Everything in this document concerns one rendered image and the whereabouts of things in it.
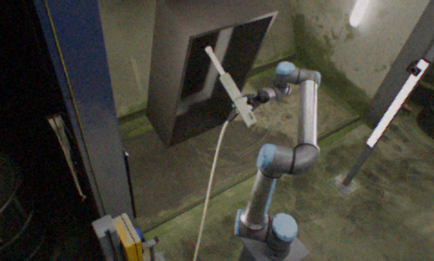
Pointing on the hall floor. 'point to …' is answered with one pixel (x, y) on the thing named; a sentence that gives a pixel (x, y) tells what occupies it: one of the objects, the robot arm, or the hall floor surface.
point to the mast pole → (430, 65)
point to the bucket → (425, 90)
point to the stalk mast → (108, 238)
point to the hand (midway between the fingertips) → (237, 107)
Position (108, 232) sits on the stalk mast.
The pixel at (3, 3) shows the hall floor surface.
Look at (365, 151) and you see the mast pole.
